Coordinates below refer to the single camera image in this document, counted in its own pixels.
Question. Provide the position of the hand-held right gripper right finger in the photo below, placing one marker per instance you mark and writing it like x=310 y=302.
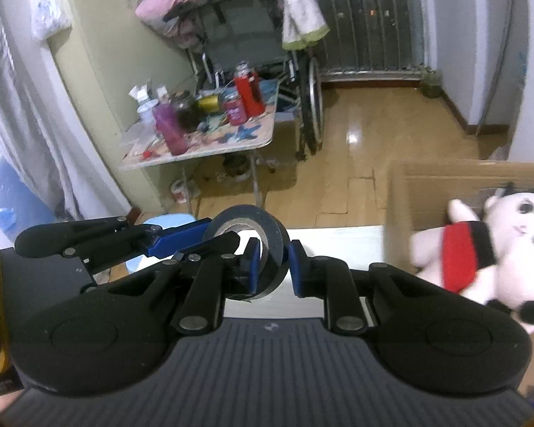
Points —
x=297 y=271

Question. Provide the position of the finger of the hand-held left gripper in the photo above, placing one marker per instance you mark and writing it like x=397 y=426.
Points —
x=222 y=243
x=178 y=238

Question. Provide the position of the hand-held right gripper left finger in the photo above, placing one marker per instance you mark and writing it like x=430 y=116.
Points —
x=254 y=271

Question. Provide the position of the black electrical tape roll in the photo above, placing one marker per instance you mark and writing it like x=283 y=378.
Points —
x=271 y=240

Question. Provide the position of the brown cardboard box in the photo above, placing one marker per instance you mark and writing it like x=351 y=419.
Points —
x=427 y=195

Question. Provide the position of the white plush toy red shirt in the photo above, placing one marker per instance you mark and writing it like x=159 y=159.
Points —
x=507 y=253

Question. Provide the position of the clear plastic food container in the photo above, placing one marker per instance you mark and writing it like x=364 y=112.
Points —
x=138 y=135

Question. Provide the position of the small white and red can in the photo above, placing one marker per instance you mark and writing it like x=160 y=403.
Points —
x=181 y=193

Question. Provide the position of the dark round pot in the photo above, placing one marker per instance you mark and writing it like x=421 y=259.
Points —
x=236 y=169

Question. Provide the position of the purple plastic cup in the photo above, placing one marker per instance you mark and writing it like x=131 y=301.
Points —
x=171 y=133

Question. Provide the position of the folding table with starfish print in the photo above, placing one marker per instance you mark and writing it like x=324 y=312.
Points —
x=249 y=135

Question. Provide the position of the blue plastic bag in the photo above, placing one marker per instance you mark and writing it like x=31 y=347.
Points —
x=9 y=200

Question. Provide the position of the dark glass jar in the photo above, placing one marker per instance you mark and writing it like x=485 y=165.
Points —
x=184 y=111

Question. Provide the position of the white round tub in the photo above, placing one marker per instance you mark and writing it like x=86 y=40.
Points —
x=147 y=113

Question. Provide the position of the red drink can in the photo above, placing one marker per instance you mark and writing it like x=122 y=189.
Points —
x=235 y=111

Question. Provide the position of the small white carton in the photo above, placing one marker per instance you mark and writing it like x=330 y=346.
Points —
x=140 y=93

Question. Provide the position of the red thermos bottle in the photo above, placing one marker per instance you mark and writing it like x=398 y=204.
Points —
x=249 y=93

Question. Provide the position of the white curtain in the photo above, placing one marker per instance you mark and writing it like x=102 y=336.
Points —
x=49 y=142

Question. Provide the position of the grey wheelchair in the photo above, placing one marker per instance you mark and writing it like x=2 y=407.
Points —
x=244 y=26

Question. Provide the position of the pink pillow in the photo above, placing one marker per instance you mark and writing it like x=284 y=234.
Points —
x=160 y=0

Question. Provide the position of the white towel with green edge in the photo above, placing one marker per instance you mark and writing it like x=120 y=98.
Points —
x=302 y=13

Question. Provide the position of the white plastic bag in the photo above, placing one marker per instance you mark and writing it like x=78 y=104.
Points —
x=49 y=13

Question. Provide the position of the metal window railing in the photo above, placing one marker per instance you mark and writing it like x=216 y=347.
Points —
x=374 y=22

